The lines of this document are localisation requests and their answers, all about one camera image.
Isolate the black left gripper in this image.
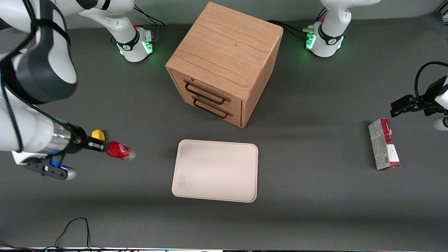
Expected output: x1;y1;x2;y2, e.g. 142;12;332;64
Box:
390;78;448;118

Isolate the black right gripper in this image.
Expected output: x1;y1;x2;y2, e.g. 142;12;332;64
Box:
65;123;106;154

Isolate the red coke bottle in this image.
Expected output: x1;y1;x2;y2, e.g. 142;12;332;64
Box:
105;141;137;162

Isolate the beige rectangular tray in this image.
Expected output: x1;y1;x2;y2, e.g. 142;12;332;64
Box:
171;139;259;203

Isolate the red plaid carton box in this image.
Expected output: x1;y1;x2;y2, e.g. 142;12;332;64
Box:
368;118;401;171

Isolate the wooden drawer front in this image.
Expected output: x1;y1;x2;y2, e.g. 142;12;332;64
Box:
169;69;244;113
179;94;243;128

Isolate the wooden drawer cabinet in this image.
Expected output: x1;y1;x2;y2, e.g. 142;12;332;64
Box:
165;1;284;129

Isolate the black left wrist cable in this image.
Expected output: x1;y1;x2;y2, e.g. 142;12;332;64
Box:
414;62;448;103

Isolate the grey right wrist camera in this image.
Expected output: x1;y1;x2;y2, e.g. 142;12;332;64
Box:
24;156;78;181

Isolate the thin black looped cable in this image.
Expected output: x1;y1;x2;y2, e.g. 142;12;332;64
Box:
54;217;104;251

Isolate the black metal drawer handle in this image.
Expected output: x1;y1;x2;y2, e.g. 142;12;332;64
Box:
183;79;231;105
192;96;233;119

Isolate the black left arm base cable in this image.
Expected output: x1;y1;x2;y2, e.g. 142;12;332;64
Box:
267;19;314;40

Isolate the black arm base cable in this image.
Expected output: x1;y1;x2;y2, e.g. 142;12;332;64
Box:
133;5;166;27
267;19;314;40

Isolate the black right arm base cable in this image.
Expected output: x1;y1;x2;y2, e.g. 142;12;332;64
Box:
133;5;166;27

